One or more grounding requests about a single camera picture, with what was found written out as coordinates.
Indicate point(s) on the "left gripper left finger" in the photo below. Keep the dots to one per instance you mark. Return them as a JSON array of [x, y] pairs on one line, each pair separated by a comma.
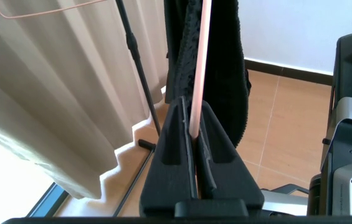
[[169, 174]]

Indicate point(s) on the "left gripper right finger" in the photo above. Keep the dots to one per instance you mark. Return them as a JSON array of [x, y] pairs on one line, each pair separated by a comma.
[[228, 180]]

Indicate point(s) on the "black garment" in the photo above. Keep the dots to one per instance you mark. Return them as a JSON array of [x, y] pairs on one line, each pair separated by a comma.
[[225, 62]]

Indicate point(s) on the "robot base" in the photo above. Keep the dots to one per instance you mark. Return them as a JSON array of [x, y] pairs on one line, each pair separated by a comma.
[[350, 140]]

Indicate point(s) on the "black clothes rack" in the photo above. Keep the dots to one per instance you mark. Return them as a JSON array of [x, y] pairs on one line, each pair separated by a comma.
[[132, 46]]

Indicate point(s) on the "beige curtain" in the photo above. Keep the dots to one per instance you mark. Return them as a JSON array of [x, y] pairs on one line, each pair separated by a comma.
[[54, 77]]

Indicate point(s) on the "window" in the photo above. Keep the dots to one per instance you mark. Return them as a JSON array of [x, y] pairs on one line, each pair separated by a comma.
[[1, 186]]

